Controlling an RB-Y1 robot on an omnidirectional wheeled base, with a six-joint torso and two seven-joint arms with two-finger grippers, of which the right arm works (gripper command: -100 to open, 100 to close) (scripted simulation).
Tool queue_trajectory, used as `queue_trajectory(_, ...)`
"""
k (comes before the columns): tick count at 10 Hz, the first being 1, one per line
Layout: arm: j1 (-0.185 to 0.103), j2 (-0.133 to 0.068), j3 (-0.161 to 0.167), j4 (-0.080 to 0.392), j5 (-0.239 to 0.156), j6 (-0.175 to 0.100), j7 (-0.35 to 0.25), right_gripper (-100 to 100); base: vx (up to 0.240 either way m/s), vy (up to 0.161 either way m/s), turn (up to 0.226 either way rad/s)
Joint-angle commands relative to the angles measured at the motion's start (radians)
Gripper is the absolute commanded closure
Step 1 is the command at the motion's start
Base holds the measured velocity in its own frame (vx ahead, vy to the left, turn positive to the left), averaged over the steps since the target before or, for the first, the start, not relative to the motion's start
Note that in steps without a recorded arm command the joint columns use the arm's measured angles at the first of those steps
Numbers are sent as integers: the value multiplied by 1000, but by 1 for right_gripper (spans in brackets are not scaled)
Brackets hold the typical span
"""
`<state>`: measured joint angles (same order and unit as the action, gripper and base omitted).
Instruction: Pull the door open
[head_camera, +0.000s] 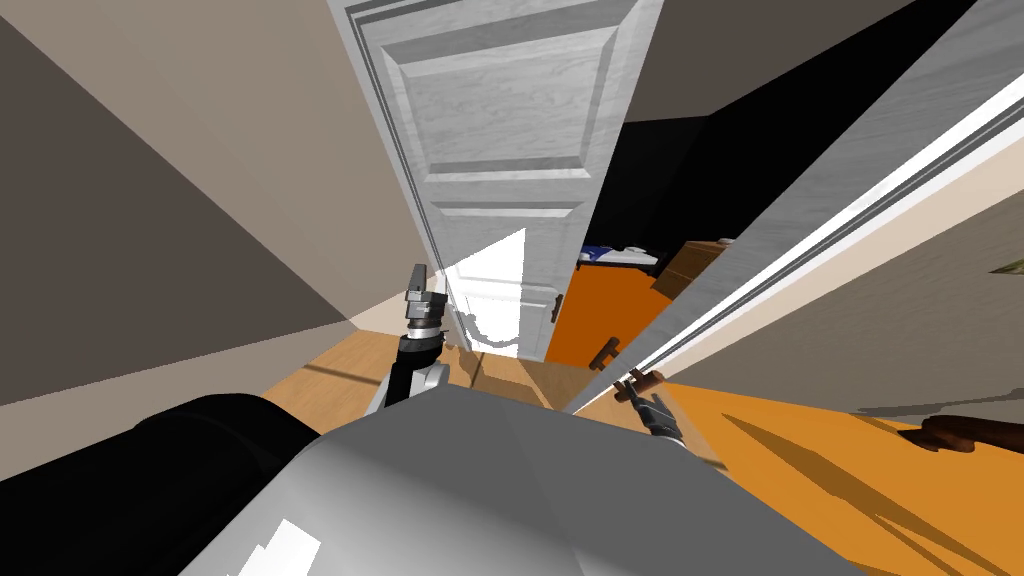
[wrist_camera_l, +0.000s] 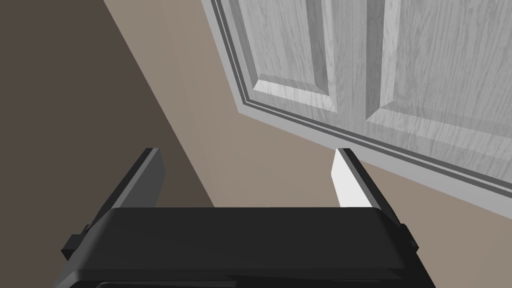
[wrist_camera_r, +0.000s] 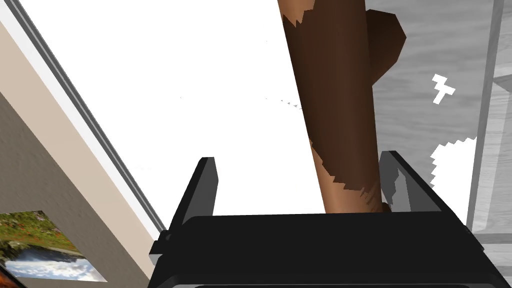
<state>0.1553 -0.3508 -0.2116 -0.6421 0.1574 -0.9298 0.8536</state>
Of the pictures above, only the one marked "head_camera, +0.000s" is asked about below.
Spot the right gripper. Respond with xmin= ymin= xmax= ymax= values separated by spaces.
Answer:
xmin=616 ymin=382 xmax=675 ymax=431

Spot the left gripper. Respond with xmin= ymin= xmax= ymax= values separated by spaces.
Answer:
xmin=403 ymin=263 xmax=450 ymax=324

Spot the brown door handle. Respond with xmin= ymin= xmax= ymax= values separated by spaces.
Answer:
xmin=611 ymin=368 xmax=666 ymax=398
xmin=588 ymin=336 xmax=622 ymax=372

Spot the bed with blue cover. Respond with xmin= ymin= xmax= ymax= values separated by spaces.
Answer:
xmin=576 ymin=243 xmax=666 ymax=271

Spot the brown wooden dresser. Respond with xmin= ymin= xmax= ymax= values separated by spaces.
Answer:
xmin=651 ymin=237 xmax=735 ymax=302

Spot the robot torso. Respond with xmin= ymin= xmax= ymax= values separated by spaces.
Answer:
xmin=179 ymin=383 xmax=869 ymax=576

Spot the white panelled door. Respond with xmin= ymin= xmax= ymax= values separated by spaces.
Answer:
xmin=327 ymin=0 xmax=665 ymax=363

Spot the grey door leaf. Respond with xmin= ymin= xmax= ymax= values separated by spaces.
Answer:
xmin=559 ymin=0 xmax=1024 ymax=417

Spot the dark brown rounded object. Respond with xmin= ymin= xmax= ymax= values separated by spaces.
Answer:
xmin=895 ymin=413 xmax=1024 ymax=456

